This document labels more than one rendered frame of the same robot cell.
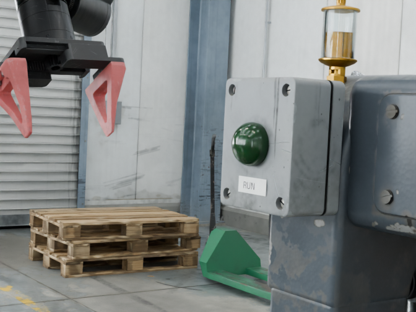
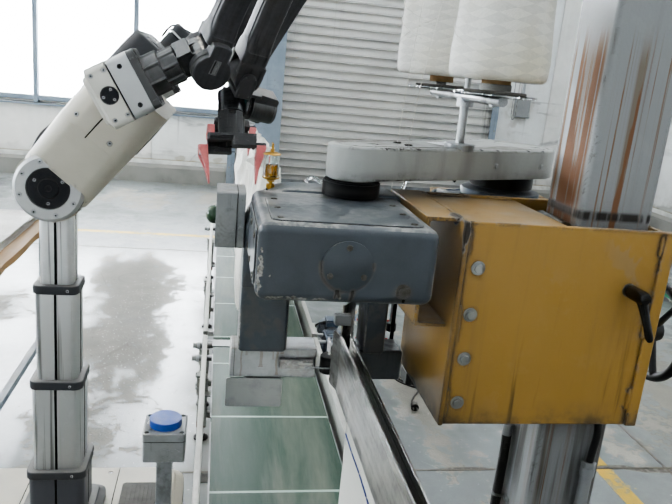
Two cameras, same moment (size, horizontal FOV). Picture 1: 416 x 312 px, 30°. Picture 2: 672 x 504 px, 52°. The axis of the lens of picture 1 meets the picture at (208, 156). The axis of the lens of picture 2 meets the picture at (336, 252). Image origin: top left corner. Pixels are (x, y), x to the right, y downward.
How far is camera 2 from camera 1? 78 cm
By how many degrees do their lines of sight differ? 27
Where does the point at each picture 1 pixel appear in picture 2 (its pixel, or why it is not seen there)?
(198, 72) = not seen: hidden behind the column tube
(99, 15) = (267, 114)
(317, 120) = (230, 208)
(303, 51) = not seen: outside the picture
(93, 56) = (247, 142)
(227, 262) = not seen: hidden behind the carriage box
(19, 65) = (204, 147)
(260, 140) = (211, 213)
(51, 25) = (227, 124)
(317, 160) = (230, 225)
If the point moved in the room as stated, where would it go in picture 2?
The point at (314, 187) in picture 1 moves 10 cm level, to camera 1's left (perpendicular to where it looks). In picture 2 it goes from (228, 236) to (177, 225)
